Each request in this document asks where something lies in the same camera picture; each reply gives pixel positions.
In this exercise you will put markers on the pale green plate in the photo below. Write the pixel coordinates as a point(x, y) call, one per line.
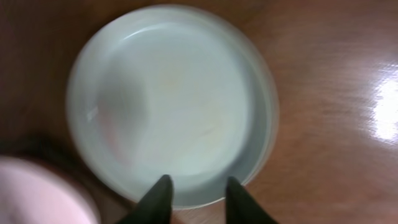
point(172, 90)

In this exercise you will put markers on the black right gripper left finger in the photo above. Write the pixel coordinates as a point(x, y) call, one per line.
point(155, 207)

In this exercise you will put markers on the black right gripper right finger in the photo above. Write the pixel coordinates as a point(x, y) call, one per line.
point(241, 207)

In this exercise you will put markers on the white plate with red stain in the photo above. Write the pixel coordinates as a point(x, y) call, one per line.
point(33, 193)

